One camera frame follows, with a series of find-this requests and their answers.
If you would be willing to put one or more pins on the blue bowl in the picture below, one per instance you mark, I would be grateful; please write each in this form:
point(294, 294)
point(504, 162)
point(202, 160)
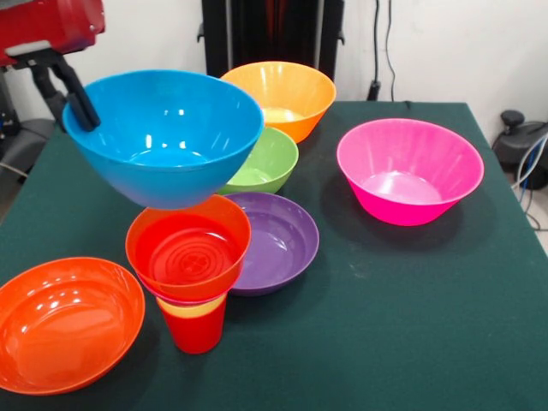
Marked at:
point(171, 171)

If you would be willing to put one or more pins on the green bowl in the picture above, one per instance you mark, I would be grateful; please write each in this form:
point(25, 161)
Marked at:
point(270, 167)

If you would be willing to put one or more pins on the large red-orange bowl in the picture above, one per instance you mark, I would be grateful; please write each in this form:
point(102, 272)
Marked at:
point(64, 330)

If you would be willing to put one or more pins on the stack of yellow cups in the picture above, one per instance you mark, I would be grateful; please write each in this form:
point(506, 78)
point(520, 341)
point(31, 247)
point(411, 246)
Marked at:
point(193, 310)

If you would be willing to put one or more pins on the black chair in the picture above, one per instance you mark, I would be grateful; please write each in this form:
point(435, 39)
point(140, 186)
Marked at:
point(26, 141)

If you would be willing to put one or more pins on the large light orange bowl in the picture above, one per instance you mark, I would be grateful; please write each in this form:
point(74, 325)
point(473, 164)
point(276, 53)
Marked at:
point(291, 94)

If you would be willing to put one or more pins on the red cup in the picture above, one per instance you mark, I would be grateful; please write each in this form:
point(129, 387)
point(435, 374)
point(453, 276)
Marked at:
point(195, 334)

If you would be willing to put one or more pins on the small orange bowl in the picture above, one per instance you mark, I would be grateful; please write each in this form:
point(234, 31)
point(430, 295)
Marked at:
point(188, 253)

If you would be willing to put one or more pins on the small crimson bowl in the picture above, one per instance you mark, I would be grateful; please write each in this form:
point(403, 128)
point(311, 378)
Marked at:
point(218, 295)

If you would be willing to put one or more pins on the dark green table cloth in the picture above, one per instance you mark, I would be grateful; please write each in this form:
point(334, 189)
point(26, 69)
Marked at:
point(377, 282)

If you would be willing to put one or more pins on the purple bowl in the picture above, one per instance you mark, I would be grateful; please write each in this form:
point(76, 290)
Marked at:
point(278, 248)

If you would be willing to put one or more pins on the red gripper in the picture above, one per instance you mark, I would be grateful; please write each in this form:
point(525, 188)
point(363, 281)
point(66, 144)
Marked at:
point(51, 21)

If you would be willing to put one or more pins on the large magenta bowl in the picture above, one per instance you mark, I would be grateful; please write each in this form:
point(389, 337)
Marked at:
point(411, 171)

